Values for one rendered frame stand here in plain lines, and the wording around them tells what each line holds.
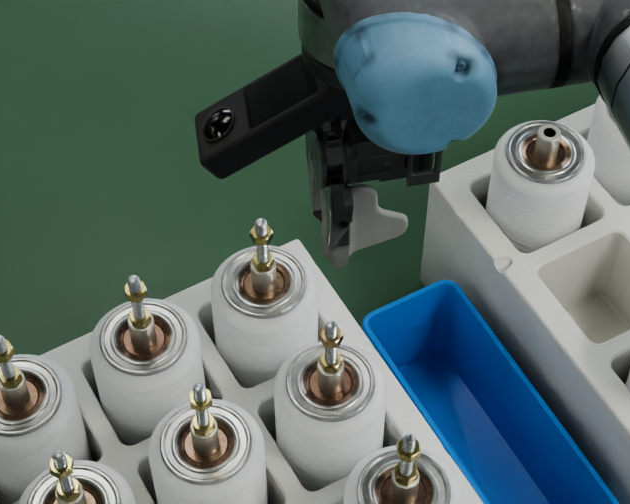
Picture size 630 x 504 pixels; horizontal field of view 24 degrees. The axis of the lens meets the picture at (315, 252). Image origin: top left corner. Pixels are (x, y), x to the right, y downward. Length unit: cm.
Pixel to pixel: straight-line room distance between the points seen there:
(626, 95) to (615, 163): 73
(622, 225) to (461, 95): 73
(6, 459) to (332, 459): 27
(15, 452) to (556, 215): 55
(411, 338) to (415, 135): 77
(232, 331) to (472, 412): 33
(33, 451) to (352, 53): 60
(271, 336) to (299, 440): 10
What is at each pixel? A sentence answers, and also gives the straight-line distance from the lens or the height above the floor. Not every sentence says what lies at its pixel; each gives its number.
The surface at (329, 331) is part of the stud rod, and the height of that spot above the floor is 34.
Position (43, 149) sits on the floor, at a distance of 174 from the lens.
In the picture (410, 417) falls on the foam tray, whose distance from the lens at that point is 130.
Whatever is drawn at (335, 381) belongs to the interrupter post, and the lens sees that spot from 121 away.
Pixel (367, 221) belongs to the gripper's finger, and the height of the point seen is 51.
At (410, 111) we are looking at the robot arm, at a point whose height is 76.
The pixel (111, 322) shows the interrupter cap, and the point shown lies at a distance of 128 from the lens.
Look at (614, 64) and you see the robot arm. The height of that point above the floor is 78.
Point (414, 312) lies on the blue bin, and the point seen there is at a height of 9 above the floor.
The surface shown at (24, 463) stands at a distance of 126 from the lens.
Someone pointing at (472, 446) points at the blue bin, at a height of 0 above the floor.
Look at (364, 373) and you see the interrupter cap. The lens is 124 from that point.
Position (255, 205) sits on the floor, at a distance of 166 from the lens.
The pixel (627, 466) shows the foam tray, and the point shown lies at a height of 13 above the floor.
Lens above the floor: 131
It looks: 54 degrees down
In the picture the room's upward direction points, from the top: straight up
